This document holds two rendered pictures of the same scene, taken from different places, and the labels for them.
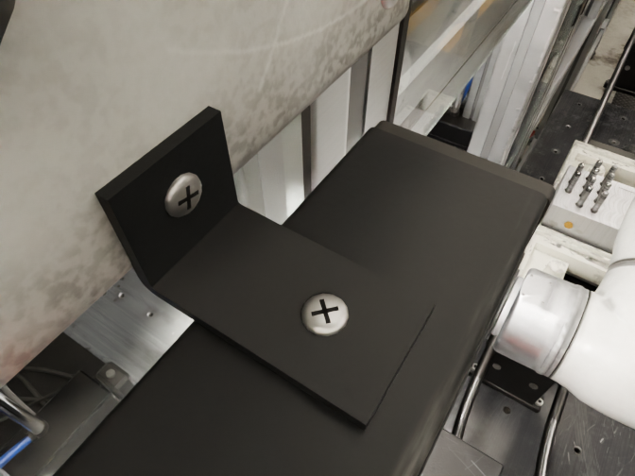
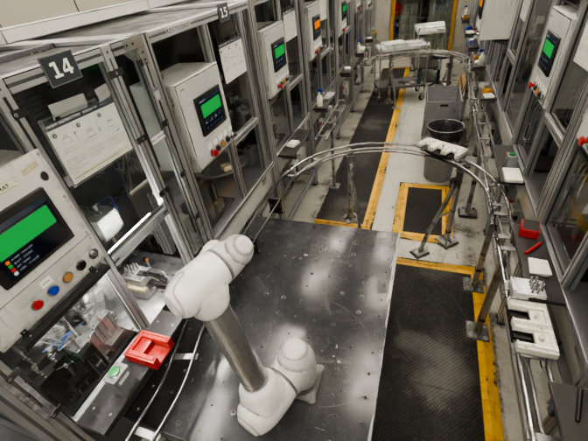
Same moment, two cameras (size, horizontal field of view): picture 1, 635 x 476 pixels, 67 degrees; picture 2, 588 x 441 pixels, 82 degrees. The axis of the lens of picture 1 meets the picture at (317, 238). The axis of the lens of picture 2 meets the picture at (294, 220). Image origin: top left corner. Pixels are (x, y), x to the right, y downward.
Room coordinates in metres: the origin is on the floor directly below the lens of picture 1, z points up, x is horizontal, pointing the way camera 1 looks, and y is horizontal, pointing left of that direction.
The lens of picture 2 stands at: (-1.03, -0.58, 2.20)
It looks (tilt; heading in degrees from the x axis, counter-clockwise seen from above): 37 degrees down; 350
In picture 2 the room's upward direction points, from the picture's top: 8 degrees counter-clockwise
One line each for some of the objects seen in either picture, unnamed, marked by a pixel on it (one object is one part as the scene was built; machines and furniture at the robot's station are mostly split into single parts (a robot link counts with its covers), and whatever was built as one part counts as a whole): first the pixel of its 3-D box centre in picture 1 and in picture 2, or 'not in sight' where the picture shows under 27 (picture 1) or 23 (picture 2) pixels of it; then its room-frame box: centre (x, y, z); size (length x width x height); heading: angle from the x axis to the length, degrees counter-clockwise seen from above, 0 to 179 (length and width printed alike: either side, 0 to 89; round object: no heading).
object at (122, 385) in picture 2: not in sight; (119, 379); (-0.17, 0.05, 0.97); 0.08 x 0.08 x 0.12; 57
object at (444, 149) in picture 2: not in sight; (441, 150); (1.16, -2.23, 0.84); 0.37 x 0.14 x 0.10; 25
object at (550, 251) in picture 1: (579, 240); not in sight; (0.46, -0.41, 0.84); 0.36 x 0.14 x 0.10; 147
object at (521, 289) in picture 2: not in sight; (528, 287); (-0.27, -1.73, 0.92); 0.13 x 0.10 x 0.09; 57
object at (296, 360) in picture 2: not in sight; (296, 362); (-0.25, -0.64, 0.85); 0.18 x 0.16 x 0.22; 128
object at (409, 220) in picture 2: not in sight; (423, 209); (1.46, -2.36, 0.01); 1.00 x 0.55 x 0.01; 147
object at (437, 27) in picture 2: not in sight; (428, 50); (5.46, -4.79, 0.48); 0.84 x 0.58 x 0.97; 155
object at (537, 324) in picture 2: not in sight; (527, 319); (-0.36, -1.66, 0.84); 0.37 x 0.14 x 0.10; 147
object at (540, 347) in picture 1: (534, 318); not in sight; (0.22, -0.21, 1.02); 0.09 x 0.06 x 0.09; 147
